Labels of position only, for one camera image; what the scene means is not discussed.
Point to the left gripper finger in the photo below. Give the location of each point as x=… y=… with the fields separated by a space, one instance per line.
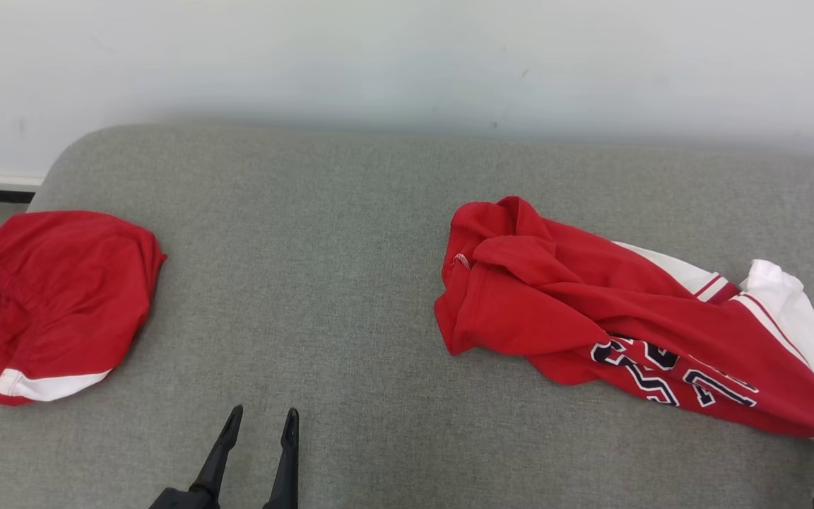
x=222 y=452
x=287 y=466

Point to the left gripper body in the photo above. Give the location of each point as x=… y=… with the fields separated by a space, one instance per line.
x=184 y=500

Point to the red shorts with white stripe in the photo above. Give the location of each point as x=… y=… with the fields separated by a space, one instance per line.
x=68 y=297

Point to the red white printed jersey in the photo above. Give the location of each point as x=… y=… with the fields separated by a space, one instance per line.
x=555 y=304

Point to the grey fabric sofa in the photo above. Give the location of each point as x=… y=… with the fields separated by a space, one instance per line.
x=308 y=283

